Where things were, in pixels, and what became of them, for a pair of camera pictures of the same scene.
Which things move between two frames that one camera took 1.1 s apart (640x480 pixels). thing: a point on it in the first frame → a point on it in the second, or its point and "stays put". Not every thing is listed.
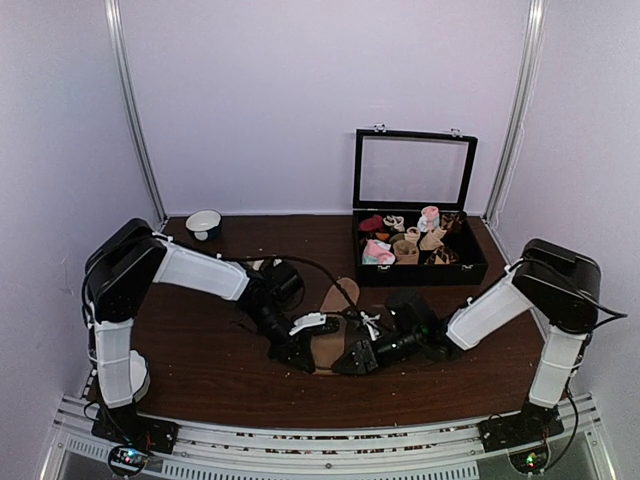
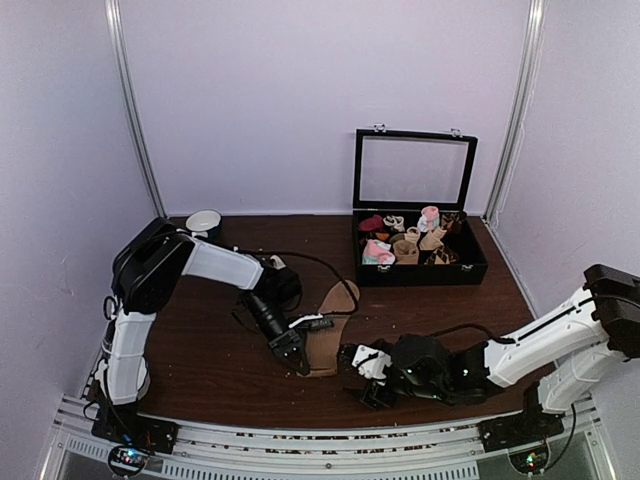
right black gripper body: x=366 y=344 → x=374 y=396
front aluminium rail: x=579 y=451 stays put
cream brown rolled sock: x=396 y=221 stays put
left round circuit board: x=127 y=460 stays put
